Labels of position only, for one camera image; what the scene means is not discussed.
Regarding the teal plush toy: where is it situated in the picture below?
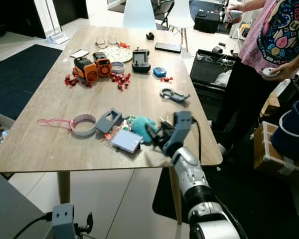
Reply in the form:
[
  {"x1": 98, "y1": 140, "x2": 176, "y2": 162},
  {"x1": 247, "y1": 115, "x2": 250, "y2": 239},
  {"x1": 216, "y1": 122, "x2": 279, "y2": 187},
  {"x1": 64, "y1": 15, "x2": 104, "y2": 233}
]
[{"x1": 130, "y1": 116, "x2": 159, "y2": 145}]

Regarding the black loop key ring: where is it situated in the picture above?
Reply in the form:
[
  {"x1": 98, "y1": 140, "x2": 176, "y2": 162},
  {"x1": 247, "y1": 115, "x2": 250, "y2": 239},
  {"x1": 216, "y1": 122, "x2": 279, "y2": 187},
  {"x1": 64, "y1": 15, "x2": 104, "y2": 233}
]
[{"x1": 158, "y1": 117, "x2": 173, "y2": 127}]

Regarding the white card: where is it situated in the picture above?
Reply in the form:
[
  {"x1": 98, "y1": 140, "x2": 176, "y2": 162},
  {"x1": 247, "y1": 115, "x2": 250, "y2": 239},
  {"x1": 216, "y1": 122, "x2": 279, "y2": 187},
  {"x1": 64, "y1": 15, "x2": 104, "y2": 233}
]
[{"x1": 110, "y1": 128, "x2": 143, "y2": 154}]

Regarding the orange lanyard clip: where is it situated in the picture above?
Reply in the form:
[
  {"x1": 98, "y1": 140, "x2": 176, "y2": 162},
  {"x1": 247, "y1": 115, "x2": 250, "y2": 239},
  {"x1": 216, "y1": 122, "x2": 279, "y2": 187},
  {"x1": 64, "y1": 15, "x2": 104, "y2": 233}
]
[{"x1": 104, "y1": 130, "x2": 120, "y2": 142}]

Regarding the white round controller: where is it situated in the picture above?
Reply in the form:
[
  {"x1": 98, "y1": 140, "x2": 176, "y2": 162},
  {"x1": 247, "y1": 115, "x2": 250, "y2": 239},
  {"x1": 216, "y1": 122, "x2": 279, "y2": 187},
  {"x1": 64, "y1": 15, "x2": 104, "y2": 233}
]
[
  {"x1": 263, "y1": 67, "x2": 280, "y2": 77},
  {"x1": 228, "y1": 10, "x2": 243, "y2": 20}
]

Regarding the person's left hand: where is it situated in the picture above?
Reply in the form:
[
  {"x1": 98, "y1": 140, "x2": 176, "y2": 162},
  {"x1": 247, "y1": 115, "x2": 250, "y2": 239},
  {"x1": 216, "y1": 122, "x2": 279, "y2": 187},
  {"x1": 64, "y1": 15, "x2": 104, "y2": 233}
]
[{"x1": 267, "y1": 62, "x2": 297, "y2": 80}]

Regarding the person's right hand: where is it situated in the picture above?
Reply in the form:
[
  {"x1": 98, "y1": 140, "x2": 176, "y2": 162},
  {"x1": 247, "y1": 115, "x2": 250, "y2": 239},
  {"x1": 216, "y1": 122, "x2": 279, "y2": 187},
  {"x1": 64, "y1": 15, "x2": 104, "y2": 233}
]
[{"x1": 226, "y1": 6, "x2": 246, "y2": 21}]

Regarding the grey carabiner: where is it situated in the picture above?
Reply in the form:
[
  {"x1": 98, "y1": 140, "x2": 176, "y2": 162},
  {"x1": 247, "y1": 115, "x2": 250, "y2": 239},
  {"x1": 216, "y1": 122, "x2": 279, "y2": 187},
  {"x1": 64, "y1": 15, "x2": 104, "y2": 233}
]
[{"x1": 160, "y1": 88, "x2": 191, "y2": 104}]

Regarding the small blue device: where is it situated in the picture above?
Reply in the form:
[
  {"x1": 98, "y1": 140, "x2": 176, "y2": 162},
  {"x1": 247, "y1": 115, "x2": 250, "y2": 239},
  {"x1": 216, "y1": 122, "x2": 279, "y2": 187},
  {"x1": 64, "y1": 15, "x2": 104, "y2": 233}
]
[{"x1": 153, "y1": 67, "x2": 167, "y2": 78}]

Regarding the red clips pile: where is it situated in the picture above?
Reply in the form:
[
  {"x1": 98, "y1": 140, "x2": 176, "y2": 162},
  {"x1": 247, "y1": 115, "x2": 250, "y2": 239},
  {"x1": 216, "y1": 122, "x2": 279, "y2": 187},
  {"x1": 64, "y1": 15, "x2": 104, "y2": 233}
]
[
  {"x1": 110, "y1": 72, "x2": 131, "y2": 92},
  {"x1": 65, "y1": 71, "x2": 90, "y2": 89}
]

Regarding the black floor mat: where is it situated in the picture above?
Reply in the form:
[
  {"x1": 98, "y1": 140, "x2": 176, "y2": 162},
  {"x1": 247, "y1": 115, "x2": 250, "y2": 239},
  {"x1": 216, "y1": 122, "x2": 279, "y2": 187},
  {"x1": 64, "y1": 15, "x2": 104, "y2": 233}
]
[{"x1": 152, "y1": 167, "x2": 299, "y2": 225}]

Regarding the small white tape roll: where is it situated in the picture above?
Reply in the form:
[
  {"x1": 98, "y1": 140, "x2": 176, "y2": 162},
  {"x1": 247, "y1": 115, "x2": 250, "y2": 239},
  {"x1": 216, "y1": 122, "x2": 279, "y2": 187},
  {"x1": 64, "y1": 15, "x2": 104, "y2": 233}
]
[{"x1": 111, "y1": 61, "x2": 126, "y2": 74}]

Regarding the black handheld controller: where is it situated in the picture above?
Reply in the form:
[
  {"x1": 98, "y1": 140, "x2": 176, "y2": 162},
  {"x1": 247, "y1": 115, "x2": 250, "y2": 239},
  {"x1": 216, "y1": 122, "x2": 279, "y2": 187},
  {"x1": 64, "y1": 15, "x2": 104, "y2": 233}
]
[{"x1": 132, "y1": 48, "x2": 151, "y2": 73}]

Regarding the large white tape roll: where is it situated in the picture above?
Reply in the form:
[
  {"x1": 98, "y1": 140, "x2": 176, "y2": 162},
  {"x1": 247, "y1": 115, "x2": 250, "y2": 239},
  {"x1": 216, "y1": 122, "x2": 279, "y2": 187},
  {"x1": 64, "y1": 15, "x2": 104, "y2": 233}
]
[{"x1": 70, "y1": 114, "x2": 98, "y2": 137}]

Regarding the black open case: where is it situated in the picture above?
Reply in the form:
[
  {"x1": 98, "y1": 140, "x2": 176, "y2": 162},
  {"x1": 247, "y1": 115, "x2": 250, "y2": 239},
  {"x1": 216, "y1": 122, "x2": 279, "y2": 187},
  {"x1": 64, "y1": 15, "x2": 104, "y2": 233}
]
[{"x1": 189, "y1": 49, "x2": 240, "y2": 98}]

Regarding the grey panel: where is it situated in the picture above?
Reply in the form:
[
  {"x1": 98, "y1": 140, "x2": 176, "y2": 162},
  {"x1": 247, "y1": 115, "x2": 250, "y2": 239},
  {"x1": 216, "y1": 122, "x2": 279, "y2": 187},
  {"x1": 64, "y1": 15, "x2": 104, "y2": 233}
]
[{"x1": 0, "y1": 172, "x2": 53, "y2": 239}]

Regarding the orange black device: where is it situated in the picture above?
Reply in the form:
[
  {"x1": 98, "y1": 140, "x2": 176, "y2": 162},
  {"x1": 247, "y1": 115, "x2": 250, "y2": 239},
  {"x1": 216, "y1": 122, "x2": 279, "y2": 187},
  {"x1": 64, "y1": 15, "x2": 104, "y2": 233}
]
[
  {"x1": 93, "y1": 52, "x2": 113, "y2": 77},
  {"x1": 75, "y1": 57, "x2": 100, "y2": 83}
]

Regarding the patterned round plate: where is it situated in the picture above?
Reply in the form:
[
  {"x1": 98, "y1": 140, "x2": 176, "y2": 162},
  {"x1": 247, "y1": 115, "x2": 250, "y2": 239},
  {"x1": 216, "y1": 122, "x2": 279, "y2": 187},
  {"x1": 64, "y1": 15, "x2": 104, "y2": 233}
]
[{"x1": 102, "y1": 46, "x2": 132, "y2": 63}]

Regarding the black smartphone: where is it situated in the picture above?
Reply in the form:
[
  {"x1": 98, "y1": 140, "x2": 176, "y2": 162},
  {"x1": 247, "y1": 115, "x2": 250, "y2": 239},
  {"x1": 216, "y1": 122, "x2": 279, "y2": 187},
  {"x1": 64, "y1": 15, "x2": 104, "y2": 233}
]
[{"x1": 154, "y1": 42, "x2": 182, "y2": 53}]

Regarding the white plastic bag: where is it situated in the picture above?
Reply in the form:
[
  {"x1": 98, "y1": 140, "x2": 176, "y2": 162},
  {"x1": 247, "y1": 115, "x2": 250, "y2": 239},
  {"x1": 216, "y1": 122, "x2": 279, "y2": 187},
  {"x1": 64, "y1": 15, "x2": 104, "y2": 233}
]
[{"x1": 214, "y1": 70, "x2": 232, "y2": 86}]

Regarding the white phone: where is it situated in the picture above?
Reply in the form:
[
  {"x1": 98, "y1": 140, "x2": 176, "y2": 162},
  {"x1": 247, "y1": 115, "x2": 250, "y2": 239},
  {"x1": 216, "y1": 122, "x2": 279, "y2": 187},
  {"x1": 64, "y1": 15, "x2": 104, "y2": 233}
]
[{"x1": 70, "y1": 49, "x2": 90, "y2": 59}]

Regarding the taped cardboard box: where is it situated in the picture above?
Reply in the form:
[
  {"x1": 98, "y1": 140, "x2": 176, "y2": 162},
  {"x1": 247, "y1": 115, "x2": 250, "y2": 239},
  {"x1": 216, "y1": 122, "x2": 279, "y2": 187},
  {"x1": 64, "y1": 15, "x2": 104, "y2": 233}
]
[{"x1": 253, "y1": 122, "x2": 299, "y2": 186}]

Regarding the wooden table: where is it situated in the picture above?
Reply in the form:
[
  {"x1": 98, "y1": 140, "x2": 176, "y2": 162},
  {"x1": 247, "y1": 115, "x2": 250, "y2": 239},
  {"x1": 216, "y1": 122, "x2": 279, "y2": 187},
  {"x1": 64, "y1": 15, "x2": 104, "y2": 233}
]
[{"x1": 0, "y1": 25, "x2": 223, "y2": 226}]

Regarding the small brown cardboard box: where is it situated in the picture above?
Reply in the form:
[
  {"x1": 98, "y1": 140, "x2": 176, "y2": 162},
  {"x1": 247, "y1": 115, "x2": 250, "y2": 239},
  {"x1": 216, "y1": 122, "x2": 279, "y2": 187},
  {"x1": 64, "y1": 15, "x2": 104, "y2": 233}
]
[{"x1": 262, "y1": 92, "x2": 281, "y2": 118}]

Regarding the white chair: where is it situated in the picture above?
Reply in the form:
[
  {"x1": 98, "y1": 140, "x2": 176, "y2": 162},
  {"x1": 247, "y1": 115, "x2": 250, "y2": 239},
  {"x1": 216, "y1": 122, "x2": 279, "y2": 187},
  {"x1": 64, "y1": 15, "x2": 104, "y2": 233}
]
[
  {"x1": 167, "y1": 0, "x2": 195, "y2": 50},
  {"x1": 122, "y1": 0, "x2": 156, "y2": 29}
]

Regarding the black equipment box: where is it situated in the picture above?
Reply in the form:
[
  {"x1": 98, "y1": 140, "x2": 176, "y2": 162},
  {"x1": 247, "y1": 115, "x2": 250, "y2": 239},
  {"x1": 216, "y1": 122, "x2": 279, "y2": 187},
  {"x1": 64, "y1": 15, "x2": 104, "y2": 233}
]
[{"x1": 193, "y1": 9, "x2": 221, "y2": 34}]

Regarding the black office chair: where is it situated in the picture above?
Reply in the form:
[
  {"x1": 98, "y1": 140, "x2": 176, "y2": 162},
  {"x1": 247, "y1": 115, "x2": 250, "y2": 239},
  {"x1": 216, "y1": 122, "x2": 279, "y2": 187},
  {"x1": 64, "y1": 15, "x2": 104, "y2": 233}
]
[{"x1": 154, "y1": 0, "x2": 174, "y2": 28}]

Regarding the dark blue bucket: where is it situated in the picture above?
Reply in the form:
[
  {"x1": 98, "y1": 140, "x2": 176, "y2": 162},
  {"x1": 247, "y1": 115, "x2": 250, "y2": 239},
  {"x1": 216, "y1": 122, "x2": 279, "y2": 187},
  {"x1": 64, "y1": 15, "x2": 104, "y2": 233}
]
[{"x1": 271, "y1": 100, "x2": 299, "y2": 160}]

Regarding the white stand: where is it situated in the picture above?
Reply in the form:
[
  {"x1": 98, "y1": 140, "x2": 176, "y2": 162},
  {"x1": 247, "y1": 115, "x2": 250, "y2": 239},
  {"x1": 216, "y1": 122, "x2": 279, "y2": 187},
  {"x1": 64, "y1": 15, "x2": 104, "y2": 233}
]
[{"x1": 32, "y1": 0, "x2": 70, "y2": 44}]

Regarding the dark floor rug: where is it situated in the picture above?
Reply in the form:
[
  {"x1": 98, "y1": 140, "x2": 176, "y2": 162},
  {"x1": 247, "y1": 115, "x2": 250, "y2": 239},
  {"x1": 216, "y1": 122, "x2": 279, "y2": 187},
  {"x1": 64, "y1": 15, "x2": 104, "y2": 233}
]
[{"x1": 0, "y1": 45, "x2": 63, "y2": 120}]

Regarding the person in pink shirt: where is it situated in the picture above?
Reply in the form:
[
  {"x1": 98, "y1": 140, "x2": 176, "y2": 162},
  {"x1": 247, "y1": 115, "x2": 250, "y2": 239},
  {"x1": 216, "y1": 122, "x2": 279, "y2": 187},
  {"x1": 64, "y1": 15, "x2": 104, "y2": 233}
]
[{"x1": 212, "y1": 0, "x2": 299, "y2": 156}]

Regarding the black cabinet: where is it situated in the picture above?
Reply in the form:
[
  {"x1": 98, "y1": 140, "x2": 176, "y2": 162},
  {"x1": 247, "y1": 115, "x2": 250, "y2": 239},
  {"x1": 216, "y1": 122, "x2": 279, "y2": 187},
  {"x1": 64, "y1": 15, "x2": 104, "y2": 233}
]
[{"x1": 0, "y1": 0, "x2": 45, "y2": 39}]

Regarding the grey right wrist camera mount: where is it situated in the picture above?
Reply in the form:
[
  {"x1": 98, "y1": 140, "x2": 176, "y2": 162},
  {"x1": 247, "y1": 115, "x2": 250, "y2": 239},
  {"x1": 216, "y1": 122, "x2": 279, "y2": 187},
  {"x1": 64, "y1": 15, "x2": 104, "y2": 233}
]
[{"x1": 162, "y1": 111, "x2": 193, "y2": 157}]

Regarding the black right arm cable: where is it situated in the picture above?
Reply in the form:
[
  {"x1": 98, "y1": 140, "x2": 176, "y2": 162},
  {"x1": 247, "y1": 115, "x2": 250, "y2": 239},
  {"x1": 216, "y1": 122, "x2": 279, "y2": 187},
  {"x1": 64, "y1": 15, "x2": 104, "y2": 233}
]
[{"x1": 191, "y1": 118, "x2": 201, "y2": 160}]

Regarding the grey plastic frame box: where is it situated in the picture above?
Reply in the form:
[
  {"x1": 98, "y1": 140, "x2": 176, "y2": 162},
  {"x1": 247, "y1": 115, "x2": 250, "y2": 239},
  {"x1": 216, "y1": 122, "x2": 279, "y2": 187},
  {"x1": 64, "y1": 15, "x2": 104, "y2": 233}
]
[{"x1": 96, "y1": 109, "x2": 123, "y2": 134}]

